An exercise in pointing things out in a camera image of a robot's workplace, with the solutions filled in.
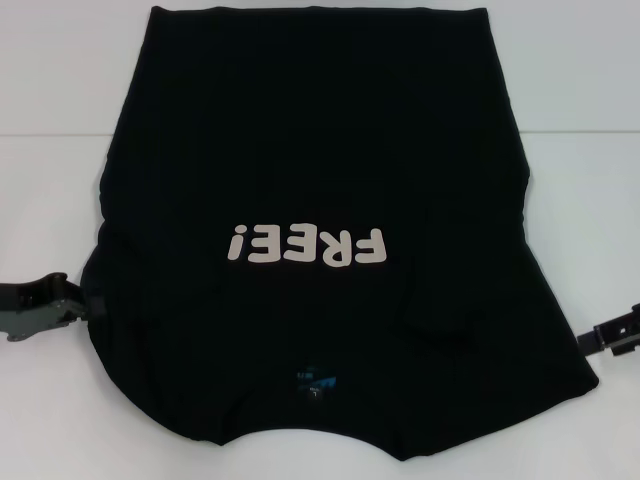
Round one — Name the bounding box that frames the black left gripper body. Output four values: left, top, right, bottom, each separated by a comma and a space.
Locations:
0, 275, 57, 312

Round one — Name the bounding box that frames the black t-shirt with FREE print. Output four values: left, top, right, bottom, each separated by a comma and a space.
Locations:
79, 4, 601, 449

